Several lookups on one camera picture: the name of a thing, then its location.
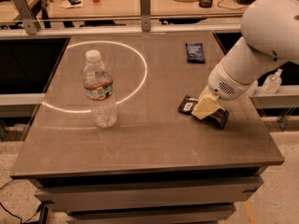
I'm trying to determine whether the black mesh pen cup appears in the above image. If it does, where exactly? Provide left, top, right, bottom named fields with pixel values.
left=199, top=0, right=213, bottom=8

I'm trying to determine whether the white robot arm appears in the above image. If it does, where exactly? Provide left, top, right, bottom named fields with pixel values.
left=192, top=0, right=299, bottom=119

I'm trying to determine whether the black rxbar chocolate wrapper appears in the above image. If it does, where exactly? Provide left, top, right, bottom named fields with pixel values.
left=178, top=95, right=230, bottom=130

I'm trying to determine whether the clear plastic water bottle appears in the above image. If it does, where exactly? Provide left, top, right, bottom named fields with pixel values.
left=81, top=49, right=118, bottom=128

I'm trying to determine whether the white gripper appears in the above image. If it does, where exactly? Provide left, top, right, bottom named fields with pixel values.
left=192, top=62, right=254, bottom=119

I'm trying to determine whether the grey drawer cabinet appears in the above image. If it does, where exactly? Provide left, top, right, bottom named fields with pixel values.
left=36, top=169, right=263, bottom=224

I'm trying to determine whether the black floor cable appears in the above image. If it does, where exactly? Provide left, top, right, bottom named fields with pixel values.
left=0, top=179, right=45, bottom=224

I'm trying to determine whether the grey metal bracket left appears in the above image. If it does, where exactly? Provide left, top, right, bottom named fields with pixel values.
left=12, top=0, right=40, bottom=35

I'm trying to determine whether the black cable on desk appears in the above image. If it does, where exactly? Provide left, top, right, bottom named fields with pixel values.
left=217, top=0, right=249, bottom=11

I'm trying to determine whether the blue rxbar blueberry wrapper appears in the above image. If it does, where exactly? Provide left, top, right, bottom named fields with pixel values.
left=185, top=43, right=206, bottom=63

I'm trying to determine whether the grey metal bracket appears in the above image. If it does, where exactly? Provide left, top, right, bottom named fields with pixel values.
left=140, top=0, right=150, bottom=32
left=12, top=0, right=40, bottom=35

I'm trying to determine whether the clear sanitizer bottle right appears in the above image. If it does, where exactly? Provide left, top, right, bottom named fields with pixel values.
left=262, top=68, right=282, bottom=94

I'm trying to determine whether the grey metal bracket middle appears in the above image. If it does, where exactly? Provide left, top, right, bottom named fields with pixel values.
left=140, top=0, right=150, bottom=32

